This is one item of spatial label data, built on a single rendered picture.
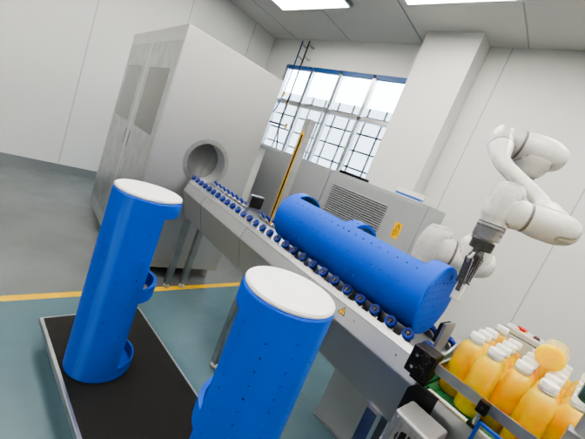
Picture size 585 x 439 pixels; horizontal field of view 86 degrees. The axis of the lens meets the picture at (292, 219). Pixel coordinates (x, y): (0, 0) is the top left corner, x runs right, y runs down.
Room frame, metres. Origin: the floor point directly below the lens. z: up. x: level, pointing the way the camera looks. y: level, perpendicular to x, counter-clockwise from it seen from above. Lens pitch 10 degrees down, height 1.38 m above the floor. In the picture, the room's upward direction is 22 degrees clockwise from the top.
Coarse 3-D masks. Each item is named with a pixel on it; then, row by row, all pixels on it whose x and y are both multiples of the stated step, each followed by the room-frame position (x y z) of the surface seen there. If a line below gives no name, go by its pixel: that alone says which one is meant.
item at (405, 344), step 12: (192, 180) 2.52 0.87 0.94; (204, 192) 2.31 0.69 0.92; (240, 216) 1.94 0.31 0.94; (252, 228) 1.81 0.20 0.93; (264, 240) 1.70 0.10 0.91; (300, 264) 1.49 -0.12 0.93; (312, 276) 1.41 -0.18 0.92; (348, 300) 1.26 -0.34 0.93; (360, 312) 1.20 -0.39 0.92; (372, 324) 1.14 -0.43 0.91; (384, 324) 1.13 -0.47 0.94; (396, 336) 1.08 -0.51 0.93; (408, 348) 1.04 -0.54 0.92
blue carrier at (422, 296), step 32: (288, 224) 1.58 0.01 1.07; (320, 224) 1.45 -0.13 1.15; (352, 224) 1.40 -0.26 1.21; (320, 256) 1.40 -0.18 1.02; (352, 256) 1.27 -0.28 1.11; (384, 256) 1.20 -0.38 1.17; (384, 288) 1.14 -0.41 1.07; (416, 288) 1.06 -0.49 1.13; (448, 288) 1.17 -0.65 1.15; (416, 320) 1.06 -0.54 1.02
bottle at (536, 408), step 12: (528, 396) 0.75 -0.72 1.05; (540, 396) 0.74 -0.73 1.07; (552, 396) 0.74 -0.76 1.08; (516, 408) 0.76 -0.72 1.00; (528, 408) 0.74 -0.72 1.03; (540, 408) 0.72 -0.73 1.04; (552, 408) 0.72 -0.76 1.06; (516, 420) 0.74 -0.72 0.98; (528, 420) 0.73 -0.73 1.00; (540, 420) 0.72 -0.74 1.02; (504, 432) 0.76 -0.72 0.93; (540, 432) 0.72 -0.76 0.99
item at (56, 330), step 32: (64, 320) 1.51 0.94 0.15; (64, 352) 1.31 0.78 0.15; (160, 352) 1.55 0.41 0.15; (64, 384) 1.16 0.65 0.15; (96, 384) 1.21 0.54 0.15; (128, 384) 1.27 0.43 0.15; (160, 384) 1.34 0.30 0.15; (96, 416) 1.07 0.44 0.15; (128, 416) 1.12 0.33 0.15; (160, 416) 1.18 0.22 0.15
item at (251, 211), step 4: (252, 196) 2.01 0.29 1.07; (256, 196) 2.03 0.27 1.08; (248, 200) 2.02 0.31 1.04; (252, 200) 2.01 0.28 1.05; (256, 200) 2.02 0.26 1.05; (260, 200) 2.05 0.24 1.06; (248, 204) 2.01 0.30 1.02; (252, 204) 2.01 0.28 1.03; (256, 204) 2.03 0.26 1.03; (260, 204) 2.05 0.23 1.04; (248, 208) 2.02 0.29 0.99; (252, 208) 2.04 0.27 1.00; (256, 208) 2.04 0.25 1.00; (260, 208) 2.06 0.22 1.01; (248, 212) 2.02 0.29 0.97; (252, 212) 2.05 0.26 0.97; (256, 212) 2.07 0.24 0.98; (256, 216) 2.07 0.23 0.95
